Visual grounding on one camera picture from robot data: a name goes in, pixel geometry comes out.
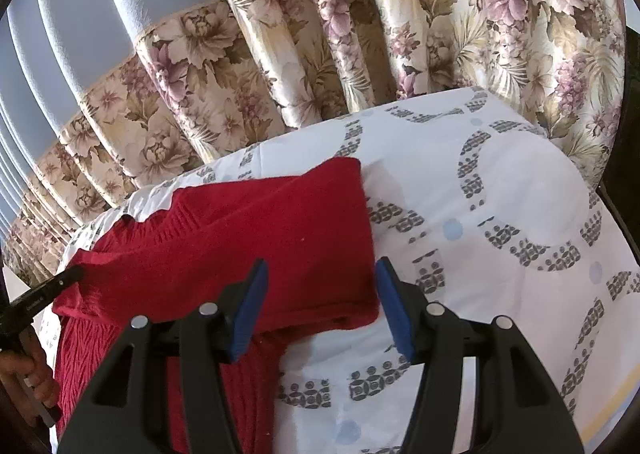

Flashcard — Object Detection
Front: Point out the printed bed sheet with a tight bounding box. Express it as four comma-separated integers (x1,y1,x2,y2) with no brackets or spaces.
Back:
37,87,640,454

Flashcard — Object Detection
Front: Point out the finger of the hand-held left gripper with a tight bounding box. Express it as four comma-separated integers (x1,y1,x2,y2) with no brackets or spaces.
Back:
7,267,86,320

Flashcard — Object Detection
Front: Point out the person's left hand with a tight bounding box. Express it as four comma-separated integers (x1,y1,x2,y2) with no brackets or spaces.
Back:
0,327,61,427

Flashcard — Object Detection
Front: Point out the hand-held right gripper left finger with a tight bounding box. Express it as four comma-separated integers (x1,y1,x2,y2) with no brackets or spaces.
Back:
57,258,271,454

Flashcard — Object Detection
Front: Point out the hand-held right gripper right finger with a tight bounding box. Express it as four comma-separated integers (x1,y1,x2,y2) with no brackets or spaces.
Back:
375,257,586,454

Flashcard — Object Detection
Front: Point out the red knit sweater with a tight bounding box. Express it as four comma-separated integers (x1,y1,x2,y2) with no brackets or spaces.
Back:
50,157,381,454

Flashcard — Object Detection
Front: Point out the blue floral curtain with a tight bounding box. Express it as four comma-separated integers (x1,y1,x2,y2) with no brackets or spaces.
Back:
0,0,628,287

